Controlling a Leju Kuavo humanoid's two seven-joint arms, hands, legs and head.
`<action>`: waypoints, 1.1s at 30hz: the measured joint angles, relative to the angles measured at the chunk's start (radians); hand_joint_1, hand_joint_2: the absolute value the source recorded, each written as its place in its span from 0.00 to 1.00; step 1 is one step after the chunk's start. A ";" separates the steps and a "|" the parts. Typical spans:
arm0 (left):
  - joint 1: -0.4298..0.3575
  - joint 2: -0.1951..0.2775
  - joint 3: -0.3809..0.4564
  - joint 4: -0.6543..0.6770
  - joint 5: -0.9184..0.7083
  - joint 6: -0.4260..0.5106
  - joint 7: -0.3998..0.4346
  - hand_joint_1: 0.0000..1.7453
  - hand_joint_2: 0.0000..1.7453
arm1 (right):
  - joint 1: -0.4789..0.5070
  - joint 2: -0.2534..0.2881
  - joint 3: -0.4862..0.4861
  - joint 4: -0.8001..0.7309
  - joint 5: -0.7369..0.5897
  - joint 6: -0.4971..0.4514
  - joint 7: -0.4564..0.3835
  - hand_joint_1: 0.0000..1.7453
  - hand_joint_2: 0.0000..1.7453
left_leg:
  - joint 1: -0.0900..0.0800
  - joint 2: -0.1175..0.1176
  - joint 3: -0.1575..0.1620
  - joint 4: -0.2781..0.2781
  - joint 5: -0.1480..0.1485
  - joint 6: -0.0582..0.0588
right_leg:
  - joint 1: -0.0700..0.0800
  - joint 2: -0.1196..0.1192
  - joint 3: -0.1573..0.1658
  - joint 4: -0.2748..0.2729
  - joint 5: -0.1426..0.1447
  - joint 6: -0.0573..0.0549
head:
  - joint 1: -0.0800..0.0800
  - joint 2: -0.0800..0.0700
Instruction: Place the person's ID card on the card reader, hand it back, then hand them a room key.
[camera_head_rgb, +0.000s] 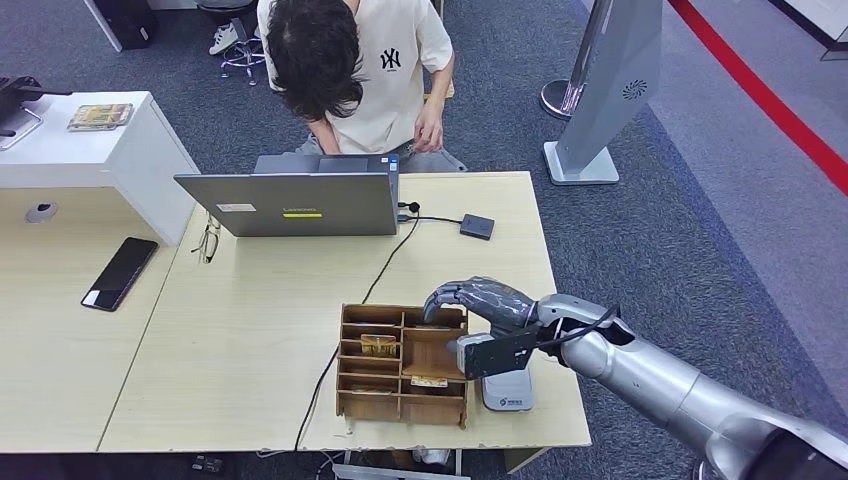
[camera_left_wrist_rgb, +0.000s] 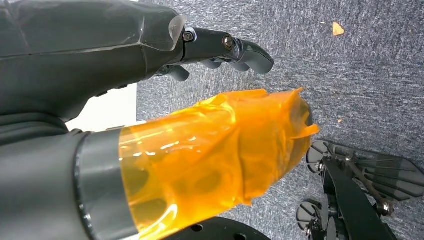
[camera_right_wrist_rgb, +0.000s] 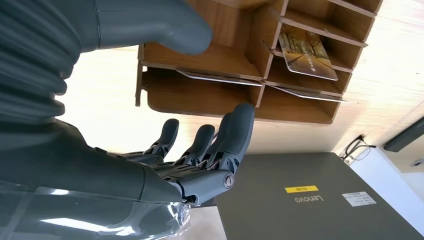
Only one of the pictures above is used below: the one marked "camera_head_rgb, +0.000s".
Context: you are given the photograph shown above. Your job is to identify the person's left hand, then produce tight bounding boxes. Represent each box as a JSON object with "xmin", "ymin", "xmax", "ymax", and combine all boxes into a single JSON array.
[{"xmin": 413, "ymin": 98, "xmax": 446, "ymax": 154}]

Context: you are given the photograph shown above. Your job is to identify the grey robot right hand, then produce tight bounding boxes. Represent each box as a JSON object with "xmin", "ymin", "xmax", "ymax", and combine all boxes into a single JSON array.
[{"xmin": 421, "ymin": 276, "xmax": 540, "ymax": 339}]

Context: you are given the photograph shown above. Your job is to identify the person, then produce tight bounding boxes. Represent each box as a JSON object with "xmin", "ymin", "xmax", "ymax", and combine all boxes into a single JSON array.
[{"xmin": 256, "ymin": 0, "xmax": 469, "ymax": 176}]

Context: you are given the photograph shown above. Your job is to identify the grey ID card reader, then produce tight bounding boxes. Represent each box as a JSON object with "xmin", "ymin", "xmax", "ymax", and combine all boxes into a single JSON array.
[{"xmin": 480, "ymin": 367, "xmax": 536, "ymax": 414}]

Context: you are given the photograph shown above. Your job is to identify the upright gold room key card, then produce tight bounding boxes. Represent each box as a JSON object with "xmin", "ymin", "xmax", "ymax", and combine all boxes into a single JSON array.
[{"xmin": 358, "ymin": 333, "xmax": 399, "ymax": 360}]

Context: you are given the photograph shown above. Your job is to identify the wooden card organizer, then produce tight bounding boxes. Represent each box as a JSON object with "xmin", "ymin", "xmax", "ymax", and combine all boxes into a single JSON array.
[{"xmin": 335, "ymin": 302, "xmax": 470, "ymax": 429}]

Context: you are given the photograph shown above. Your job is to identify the small black box device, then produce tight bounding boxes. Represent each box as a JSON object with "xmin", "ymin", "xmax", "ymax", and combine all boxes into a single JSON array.
[{"xmin": 458, "ymin": 213, "xmax": 497, "ymax": 242}]

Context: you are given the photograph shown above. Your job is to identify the grey laptop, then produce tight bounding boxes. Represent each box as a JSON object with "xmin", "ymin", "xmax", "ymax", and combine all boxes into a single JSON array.
[{"xmin": 173, "ymin": 154, "xmax": 401, "ymax": 238}]

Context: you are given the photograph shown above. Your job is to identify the white object under table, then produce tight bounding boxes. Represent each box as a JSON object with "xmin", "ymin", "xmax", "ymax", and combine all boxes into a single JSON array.
[{"xmin": 410, "ymin": 447, "xmax": 452, "ymax": 467}]

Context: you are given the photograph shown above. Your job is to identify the grey kiosk stand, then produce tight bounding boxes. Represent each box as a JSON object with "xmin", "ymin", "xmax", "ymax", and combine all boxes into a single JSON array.
[{"xmin": 541, "ymin": 0, "xmax": 664, "ymax": 187}]

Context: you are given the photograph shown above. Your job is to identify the grey bar under table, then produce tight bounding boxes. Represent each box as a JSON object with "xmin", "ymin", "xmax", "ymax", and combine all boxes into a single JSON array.
[{"xmin": 330, "ymin": 462, "xmax": 473, "ymax": 480}]

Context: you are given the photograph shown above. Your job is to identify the white shoe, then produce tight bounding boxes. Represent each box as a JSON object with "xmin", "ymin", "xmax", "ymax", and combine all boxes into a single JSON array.
[{"xmin": 208, "ymin": 22, "xmax": 239, "ymax": 57}]

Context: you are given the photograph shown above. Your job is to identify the white desk cabinet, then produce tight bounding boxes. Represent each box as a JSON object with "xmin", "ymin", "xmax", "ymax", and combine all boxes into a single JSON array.
[{"xmin": 0, "ymin": 91, "xmax": 201, "ymax": 248}]

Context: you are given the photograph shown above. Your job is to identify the black box case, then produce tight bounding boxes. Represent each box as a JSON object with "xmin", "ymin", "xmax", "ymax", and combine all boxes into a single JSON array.
[{"xmin": 92, "ymin": 0, "xmax": 161, "ymax": 54}]

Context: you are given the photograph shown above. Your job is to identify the stack of gold cards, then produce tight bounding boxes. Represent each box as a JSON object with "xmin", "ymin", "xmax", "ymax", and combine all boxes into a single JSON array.
[{"xmin": 66, "ymin": 103, "xmax": 135, "ymax": 134}]

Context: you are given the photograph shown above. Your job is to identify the black smartphone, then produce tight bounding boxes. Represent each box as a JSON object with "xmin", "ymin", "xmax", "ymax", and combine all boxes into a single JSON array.
[{"xmin": 80, "ymin": 237, "xmax": 161, "ymax": 314}]

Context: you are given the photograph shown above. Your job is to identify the white platform with dark edge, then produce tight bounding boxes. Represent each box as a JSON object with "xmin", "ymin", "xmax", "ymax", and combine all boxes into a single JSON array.
[{"xmin": 766, "ymin": 0, "xmax": 848, "ymax": 64}]

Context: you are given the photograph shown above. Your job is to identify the silver device stand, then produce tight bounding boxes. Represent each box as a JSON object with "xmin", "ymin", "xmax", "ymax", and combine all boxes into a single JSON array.
[{"xmin": 0, "ymin": 107, "xmax": 45, "ymax": 153}]

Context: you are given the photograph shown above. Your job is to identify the black desk device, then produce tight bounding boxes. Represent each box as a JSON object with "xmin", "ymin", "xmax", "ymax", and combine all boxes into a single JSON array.
[{"xmin": 0, "ymin": 76, "xmax": 74, "ymax": 125}]

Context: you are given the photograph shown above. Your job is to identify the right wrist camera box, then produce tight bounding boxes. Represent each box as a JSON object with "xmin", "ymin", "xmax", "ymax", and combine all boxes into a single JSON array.
[{"xmin": 455, "ymin": 328, "xmax": 540, "ymax": 382}]

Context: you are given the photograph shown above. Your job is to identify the long black power cable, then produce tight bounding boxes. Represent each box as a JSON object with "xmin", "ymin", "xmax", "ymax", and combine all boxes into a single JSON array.
[{"xmin": 293, "ymin": 201, "xmax": 423, "ymax": 453}]

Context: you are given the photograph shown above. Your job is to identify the thin black device cable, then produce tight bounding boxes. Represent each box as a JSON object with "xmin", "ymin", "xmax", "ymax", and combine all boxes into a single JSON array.
[{"xmin": 396, "ymin": 213, "xmax": 463, "ymax": 227}]

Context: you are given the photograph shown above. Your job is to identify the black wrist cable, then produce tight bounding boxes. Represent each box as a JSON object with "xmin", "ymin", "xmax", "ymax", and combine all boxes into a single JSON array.
[{"xmin": 528, "ymin": 303, "xmax": 622, "ymax": 354}]

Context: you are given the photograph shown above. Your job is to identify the chrome stanchion post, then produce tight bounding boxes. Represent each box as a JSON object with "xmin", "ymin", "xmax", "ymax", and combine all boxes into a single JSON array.
[{"xmin": 538, "ymin": 0, "xmax": 613, "ymax": 123}]

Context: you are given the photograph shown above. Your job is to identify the black frame eyeglasses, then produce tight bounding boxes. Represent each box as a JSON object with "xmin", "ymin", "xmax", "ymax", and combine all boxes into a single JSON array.
[{"xmin": 190, "ymin": 211, "xmax": 222, "ymax": 266}]

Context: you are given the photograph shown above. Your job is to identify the grey desk cable grommet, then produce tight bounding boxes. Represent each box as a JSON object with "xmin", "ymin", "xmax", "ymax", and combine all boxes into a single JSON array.
[{"xmin": 24, "ymin": 201, "xmax": 60, "ymax": 225}]

